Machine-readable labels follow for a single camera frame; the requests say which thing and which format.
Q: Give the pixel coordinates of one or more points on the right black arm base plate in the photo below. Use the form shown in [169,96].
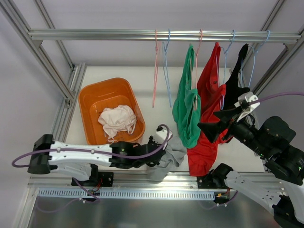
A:
[213,180]

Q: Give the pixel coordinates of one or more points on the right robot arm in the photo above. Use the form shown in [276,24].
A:
[272,143]

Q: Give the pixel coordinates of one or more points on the pink wire hanger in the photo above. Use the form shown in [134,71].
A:
[155,69]

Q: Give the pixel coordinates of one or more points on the black shirt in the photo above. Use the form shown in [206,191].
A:
[233,91]

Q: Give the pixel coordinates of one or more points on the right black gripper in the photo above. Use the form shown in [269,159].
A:
[232,126]

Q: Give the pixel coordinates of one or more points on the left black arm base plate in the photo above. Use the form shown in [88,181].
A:
[104,179]

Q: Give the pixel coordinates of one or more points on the blue hanger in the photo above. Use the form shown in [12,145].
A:
[165,46]
[225,51]
[255,51]

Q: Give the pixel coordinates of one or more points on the green shirt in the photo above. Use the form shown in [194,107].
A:
[186,110]

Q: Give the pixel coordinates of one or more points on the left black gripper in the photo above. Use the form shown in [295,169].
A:
[154,149]

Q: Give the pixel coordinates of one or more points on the aluminium hanging rail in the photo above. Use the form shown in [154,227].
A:
[162,35]

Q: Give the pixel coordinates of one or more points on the blue hanger under black shirt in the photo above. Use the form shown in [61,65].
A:
[255,51]

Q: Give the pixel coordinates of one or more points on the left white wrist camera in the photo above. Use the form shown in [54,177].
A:
[162,136]

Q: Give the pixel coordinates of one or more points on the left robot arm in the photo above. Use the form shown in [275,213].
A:
[82,161]

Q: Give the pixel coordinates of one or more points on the white tank top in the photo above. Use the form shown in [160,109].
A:
[119,119]

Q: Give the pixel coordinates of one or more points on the aluminium front frame rail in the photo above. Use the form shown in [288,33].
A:
[138,180]

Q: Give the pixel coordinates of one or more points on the blue hanger under red shirt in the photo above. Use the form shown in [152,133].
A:
[225,51]

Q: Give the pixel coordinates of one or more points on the red shirt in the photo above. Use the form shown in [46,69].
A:
[203,155]

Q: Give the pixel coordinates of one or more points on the white slotted cable duct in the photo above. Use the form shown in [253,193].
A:
[129,194]

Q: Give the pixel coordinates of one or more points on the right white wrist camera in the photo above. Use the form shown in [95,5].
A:
[247,103]

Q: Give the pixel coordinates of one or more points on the orange plastic basket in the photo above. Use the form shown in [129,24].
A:
[94,98]

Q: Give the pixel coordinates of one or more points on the grey shirt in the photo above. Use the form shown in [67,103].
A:
[173,158]

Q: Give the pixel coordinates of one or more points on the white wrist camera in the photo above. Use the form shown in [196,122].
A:
[162,136]
[247,103]

